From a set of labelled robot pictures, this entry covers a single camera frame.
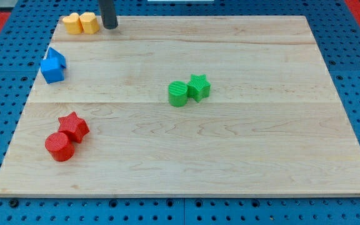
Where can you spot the blue cube block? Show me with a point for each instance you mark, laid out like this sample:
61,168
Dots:
52,69

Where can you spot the green cylinder block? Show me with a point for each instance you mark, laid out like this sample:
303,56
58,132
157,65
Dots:
177,93

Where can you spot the green star block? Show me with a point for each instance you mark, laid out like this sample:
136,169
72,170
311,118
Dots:
198,87

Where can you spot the wooden board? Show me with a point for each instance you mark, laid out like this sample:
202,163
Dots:
273,125

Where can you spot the red star block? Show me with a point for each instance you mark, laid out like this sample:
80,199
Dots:
73,126

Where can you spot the yellow pentagon block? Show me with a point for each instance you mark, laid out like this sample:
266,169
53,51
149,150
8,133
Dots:
89,22

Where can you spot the red cylinder block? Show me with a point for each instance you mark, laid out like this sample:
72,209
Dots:
59,146

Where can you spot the blue triangular block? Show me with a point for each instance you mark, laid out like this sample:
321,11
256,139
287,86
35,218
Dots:
52,53

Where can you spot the yellow heart block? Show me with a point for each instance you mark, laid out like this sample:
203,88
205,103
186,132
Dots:
72,23

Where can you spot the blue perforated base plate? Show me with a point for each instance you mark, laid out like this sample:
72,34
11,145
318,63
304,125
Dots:
24,40

